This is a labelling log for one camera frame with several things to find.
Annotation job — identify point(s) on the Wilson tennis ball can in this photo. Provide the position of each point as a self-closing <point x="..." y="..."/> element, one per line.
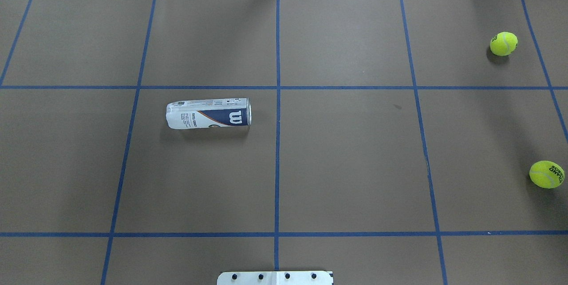
<point x="209" y="113"/>

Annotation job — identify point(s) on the yellow tennis ball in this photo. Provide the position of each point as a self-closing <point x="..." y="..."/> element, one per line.
<point x="503" y="43"/>
<point x="546" y="174"/>

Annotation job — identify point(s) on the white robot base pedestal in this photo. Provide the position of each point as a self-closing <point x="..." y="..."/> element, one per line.
<point x="276" y="278"/>

